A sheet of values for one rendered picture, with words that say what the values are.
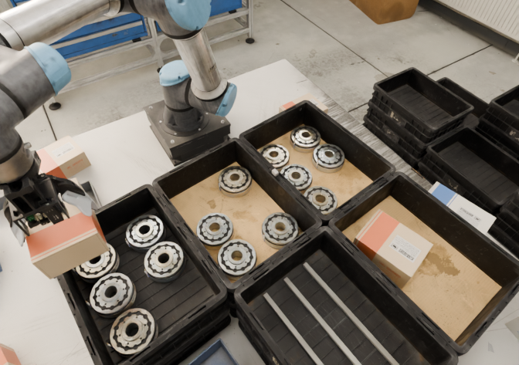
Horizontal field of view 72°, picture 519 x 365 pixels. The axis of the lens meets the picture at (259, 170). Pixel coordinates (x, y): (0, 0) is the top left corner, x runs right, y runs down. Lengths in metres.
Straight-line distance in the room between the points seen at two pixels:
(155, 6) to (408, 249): 0.83
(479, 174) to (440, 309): 1.10
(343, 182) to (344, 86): 1.81
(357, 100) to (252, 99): 1.33
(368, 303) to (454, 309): 0.21
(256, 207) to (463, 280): 0.59
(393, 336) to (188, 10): 0.88
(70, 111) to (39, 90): 2.30
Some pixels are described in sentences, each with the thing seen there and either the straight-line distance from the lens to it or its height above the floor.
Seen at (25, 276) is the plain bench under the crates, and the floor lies 0.70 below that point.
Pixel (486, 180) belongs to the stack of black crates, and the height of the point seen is 0.38.
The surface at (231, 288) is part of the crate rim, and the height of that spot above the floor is 0.93.
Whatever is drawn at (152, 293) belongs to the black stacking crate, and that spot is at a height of 0.83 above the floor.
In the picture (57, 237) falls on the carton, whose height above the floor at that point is 1.12.
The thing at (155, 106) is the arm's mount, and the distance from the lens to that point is 1.47.
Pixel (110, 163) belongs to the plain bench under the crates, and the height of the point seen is 0.70.
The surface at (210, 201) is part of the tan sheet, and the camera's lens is 1.10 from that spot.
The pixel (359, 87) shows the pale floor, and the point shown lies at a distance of 2.94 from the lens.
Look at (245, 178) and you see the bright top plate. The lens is 1.10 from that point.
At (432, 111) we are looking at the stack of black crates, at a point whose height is 0.49.
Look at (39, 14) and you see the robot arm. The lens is 0.79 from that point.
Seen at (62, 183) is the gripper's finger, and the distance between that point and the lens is 0.75.
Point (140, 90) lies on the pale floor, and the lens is 2.92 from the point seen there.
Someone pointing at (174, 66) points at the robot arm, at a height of 1.03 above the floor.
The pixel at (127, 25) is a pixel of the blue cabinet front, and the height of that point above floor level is 0.44.
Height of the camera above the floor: 1.73
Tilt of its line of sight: 51 degrees down
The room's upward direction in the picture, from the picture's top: 1 degrees clockwise
